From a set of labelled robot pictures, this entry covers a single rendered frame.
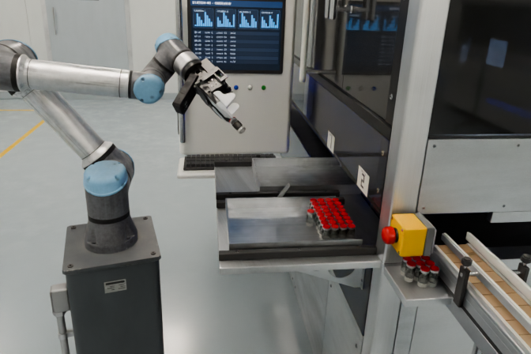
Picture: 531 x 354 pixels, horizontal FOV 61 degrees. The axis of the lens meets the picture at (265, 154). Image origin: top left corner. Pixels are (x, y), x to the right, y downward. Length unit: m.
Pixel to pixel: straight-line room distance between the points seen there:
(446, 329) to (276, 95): 1.14
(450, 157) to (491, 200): 0.17
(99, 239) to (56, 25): 5.56
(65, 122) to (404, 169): 0.94
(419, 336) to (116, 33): 5.83
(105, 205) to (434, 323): 0.95
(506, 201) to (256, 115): 1.13
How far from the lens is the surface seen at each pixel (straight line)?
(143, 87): 1.20
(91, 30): 6.65
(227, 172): 1.63
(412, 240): 1.04
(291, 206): 1.38
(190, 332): 2.27
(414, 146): 1.05
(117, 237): 1.35
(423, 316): 1.32
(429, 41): 1.01
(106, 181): 1.29
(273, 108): 1.99
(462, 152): 1.11
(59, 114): 1.41
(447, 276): 1.12
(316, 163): 1.72
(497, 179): 1.19
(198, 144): 2.02
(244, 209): 1.36
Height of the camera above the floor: 1.50
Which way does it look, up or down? 20 degrees down
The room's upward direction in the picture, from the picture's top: 2 degrees clockwise
